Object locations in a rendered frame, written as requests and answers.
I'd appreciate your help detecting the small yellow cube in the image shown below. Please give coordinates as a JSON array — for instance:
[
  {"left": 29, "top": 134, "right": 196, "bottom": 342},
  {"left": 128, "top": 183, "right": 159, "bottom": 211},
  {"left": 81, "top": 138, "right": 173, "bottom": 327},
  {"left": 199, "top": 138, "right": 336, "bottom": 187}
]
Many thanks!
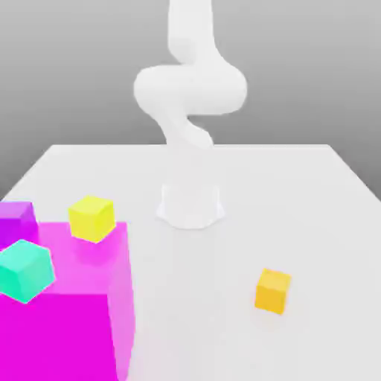
[{"left": 67, "top": 195, "right": 117, "bottom": 244}]

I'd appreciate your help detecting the small orange cube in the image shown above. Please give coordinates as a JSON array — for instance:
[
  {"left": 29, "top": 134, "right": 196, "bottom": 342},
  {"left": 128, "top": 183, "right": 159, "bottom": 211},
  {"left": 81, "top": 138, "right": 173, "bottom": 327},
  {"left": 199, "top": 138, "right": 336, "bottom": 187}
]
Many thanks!
[{"left": 254, "top": 267, "right": 292, "bottom": 316}]

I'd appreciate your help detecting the small purple cube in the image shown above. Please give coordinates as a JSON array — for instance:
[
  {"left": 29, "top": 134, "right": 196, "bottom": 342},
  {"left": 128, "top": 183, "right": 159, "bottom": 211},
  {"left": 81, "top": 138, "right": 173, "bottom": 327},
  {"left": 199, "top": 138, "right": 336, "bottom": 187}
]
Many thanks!
[{"left": 0, "top": 200, "right": 39, "bottom": 251}]

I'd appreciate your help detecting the small teal cube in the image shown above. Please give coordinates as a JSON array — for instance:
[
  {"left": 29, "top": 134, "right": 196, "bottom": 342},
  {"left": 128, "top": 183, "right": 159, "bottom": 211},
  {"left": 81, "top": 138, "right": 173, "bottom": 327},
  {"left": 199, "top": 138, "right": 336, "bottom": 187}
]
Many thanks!
[{"left": 0, "top": 238, "right": 57, "bottom": 305}]

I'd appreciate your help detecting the large magenta box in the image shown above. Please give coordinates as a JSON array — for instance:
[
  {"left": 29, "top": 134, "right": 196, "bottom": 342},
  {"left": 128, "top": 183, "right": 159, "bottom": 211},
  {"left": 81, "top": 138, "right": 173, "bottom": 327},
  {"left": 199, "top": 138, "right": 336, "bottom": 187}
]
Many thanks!
[{"left": 0, "top": 221, "right": 136, "bottom": 381}]

